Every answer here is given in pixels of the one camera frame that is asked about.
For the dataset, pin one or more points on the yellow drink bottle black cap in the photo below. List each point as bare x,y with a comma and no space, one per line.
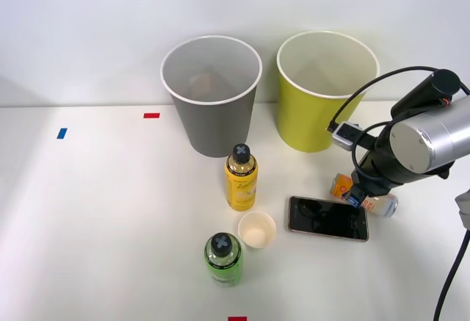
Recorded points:
241,185

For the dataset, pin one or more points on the orange and white drink can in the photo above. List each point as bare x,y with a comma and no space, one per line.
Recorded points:
382,205

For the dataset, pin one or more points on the small white paper cup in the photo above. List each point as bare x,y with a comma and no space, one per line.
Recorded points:
256,231

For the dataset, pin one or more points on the green drink bottle black cap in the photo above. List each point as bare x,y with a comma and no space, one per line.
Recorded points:
224,266

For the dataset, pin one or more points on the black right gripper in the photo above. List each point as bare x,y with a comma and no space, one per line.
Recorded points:
372,185

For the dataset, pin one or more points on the black smartphone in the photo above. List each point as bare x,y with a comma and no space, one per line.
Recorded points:
327,219

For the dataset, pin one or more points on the yellow-green plastic waste bin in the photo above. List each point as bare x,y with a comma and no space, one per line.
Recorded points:
308,122

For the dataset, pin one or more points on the grey plastic waste bin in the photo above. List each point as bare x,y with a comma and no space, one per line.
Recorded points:
216,126

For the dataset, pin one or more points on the silver and black right arm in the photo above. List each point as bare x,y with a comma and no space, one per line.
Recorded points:
440,133

